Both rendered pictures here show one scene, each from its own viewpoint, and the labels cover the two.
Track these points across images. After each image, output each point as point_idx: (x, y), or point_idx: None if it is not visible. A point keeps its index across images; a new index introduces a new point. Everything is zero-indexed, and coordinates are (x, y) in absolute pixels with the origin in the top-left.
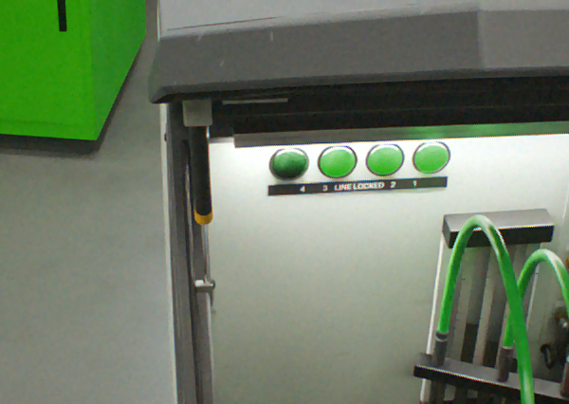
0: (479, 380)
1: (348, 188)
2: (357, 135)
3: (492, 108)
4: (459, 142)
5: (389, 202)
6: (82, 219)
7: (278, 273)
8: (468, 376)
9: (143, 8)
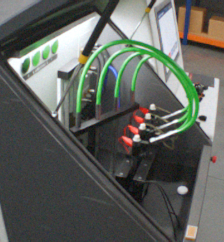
0: (94, 123)
1: (38, 69)
2: (47, 38)
3: (65, 20)
4: (58, 37)
5: (46, 71)
6: None
7: None
8: (90, 125)
9: None
